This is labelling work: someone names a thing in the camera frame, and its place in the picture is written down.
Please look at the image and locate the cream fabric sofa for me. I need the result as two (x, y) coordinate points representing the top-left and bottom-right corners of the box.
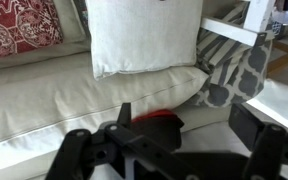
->
(0, 39), (238, 180)

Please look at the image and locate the off-white rectangular pillow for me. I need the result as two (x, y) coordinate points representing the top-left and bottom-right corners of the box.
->
(84, 0), (206, 81)

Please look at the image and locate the grey white patterned cloth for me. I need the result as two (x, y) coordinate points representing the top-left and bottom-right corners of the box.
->
(183, 1), (275, 108)

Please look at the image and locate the white wooden chair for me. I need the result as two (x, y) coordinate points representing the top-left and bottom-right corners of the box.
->
(199, 0), (277, 48)

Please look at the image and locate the red patterned folded blanket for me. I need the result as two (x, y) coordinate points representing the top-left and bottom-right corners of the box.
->
(0, 0), (65, 62)

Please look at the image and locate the black white patterned mat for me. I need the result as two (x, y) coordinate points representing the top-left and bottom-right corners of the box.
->
(271, 20), (287, 40)

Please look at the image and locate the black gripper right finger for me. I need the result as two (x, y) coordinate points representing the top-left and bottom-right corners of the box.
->
(228, 103), (288, 180)

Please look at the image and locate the black hat red band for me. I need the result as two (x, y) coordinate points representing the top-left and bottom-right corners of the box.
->
(130, 108), (186, 153)

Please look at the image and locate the large cream sofa cushion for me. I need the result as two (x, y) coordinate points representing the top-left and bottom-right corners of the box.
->
(0, 49), (212, 158)

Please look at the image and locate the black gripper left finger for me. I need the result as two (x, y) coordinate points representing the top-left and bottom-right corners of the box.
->
(45, 102), (185, 180)

